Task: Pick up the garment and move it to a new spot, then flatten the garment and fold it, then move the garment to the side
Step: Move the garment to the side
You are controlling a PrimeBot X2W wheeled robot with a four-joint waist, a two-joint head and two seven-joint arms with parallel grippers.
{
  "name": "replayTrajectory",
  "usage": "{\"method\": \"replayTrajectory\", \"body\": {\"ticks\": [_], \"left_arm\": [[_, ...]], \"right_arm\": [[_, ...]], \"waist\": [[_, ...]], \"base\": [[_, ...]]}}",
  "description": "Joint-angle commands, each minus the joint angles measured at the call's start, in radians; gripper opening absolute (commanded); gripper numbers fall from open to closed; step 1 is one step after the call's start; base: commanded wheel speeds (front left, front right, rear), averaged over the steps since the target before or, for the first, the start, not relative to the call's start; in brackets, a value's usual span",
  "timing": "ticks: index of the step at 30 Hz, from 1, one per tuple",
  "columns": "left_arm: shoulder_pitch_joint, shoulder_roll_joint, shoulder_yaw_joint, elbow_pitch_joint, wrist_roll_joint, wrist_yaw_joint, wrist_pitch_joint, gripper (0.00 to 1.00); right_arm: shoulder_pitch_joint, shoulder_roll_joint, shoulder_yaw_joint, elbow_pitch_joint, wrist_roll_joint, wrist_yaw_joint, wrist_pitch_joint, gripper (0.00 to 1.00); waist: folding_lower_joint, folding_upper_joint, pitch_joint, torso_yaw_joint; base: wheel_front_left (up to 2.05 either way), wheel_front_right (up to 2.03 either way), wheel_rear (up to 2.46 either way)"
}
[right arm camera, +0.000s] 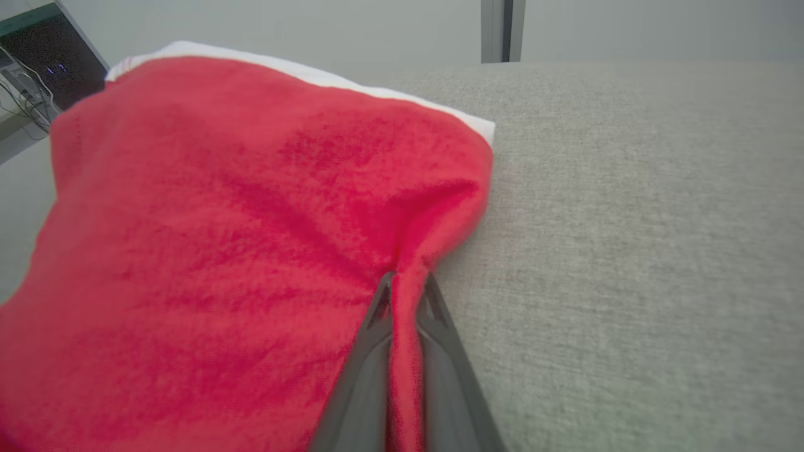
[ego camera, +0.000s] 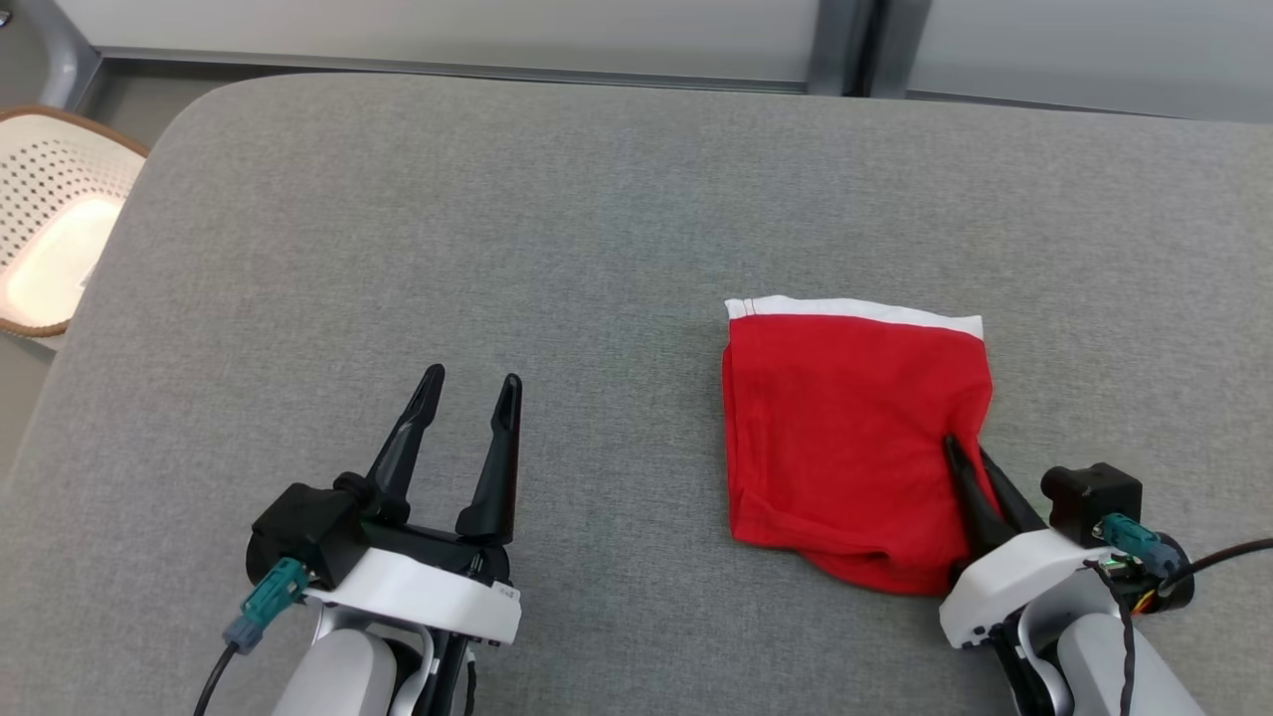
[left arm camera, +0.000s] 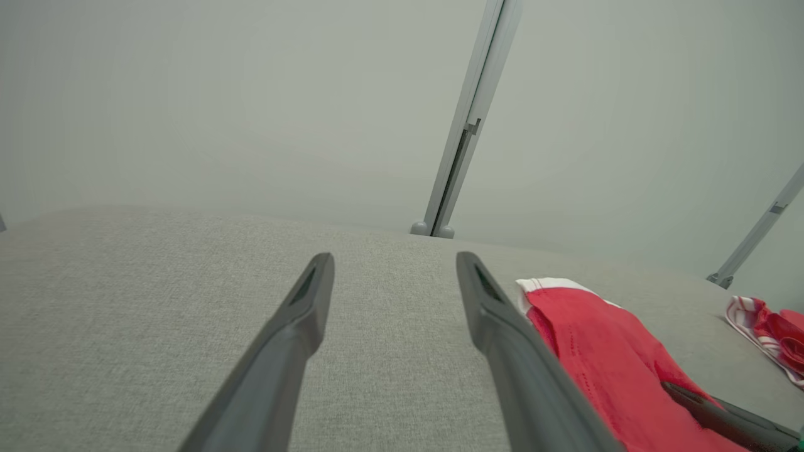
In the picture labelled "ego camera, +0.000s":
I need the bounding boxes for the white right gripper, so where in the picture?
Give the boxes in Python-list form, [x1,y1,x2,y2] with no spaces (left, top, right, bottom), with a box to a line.
[939,435,1117,650]

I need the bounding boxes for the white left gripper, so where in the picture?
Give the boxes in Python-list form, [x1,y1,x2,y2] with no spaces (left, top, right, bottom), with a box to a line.
[302,363,524,648]

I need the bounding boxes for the red shorts with white stripe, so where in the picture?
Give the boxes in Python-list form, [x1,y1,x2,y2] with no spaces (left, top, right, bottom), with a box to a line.
[722,294,995,597]

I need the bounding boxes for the grey fabric sofa cushion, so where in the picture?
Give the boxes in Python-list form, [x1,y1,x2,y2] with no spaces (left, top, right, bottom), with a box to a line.
[0,71,1273,716]

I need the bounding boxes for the beige perforated laundry basket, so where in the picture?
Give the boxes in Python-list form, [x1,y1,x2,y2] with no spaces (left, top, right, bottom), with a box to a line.
[0,105,151,340]

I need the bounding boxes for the grey curved metal leg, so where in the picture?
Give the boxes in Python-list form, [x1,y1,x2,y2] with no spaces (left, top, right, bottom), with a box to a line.
[16,0,101,109]

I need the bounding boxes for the right cable with teal connector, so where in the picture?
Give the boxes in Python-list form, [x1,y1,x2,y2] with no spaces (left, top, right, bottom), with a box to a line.
[1098,513,1273,580]

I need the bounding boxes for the cable with teal connector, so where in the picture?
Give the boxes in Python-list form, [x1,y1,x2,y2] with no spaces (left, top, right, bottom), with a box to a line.
[1098,513,1273,580]
[193,556,310,716]

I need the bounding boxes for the thin black braided cable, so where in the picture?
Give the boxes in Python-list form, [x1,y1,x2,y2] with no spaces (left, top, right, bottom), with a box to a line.
[1088,561,1141,716]

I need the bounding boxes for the left cable with teal connector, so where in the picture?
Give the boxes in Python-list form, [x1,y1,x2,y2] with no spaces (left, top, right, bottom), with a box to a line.
[193,556,310,716]

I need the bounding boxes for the grey partition post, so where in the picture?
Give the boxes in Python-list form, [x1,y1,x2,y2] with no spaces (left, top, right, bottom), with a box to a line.
[807,0,932,98]

